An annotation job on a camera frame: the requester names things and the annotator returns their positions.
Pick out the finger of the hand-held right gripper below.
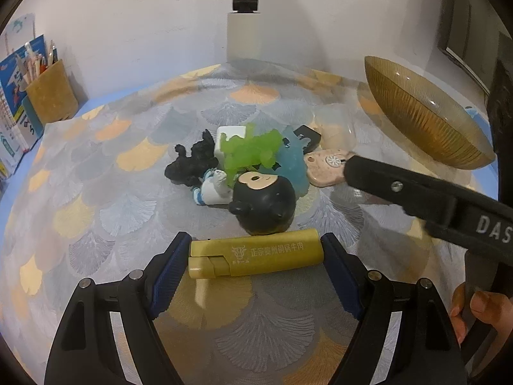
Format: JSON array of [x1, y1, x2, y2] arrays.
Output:
[[344, 154, 458, 225]]

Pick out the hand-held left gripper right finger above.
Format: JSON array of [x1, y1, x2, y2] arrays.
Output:
[[321, 233, 469, 385]]

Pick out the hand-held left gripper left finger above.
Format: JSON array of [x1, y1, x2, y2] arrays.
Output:
[[44, 231, 192, 385]]

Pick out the pink toy with white wheel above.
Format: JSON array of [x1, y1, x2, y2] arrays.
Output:
[[303, 148, 357, 188]]

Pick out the clear plastic shell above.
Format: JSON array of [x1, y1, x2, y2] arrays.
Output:
[[315, 106, 357, 151]]

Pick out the amber ribbed glass bowl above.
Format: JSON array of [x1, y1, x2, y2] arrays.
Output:
[[364, 56, 496, 170]]

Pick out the small black block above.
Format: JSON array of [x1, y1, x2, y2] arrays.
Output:
[[294, 125, 321, 154]]

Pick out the yellow lighter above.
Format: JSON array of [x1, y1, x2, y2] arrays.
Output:
[[188, 228, 325, 279]]

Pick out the blue-green translucent toy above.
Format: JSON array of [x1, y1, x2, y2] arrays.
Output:
[[276, 126, 312, 199]]

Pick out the small white and blue figurine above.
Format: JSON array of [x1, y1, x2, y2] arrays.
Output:
[[192, 168, 235, 206]]

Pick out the black mouse head figure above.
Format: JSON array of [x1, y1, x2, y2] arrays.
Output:
[[228, 170, 297, 235]]

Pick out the black dog figurine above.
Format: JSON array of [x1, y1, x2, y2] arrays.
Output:
[[164, 128, 219, 187]]

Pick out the green translucent toy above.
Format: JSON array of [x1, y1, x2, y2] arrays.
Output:
[[220, 124, 285, 187]]

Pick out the white charger block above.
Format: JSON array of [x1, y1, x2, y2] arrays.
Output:
[[214, 125, 247, 161]]

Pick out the person's right hand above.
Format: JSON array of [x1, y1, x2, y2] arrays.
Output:
[[450, 282, 506, 344]]

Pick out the ginkgo leaf printed tablecloth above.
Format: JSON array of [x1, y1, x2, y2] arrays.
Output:
[[0, 58, 513, 385]]

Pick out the dark monitor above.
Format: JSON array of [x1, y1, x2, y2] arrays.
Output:
[[437, 0, 513, 89]]

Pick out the white pole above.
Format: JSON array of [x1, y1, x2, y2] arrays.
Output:
[[226, 0, 261, 63]]

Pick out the tan pen holder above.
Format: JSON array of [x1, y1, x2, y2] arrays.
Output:
[[25, 58, 80, 126]]

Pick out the row of books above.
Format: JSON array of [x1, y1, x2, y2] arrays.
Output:
[[0, 12, 46, 181]]

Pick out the bundle of pens and pencils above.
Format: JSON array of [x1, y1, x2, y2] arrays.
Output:
[[16, 39, 61, 89]]

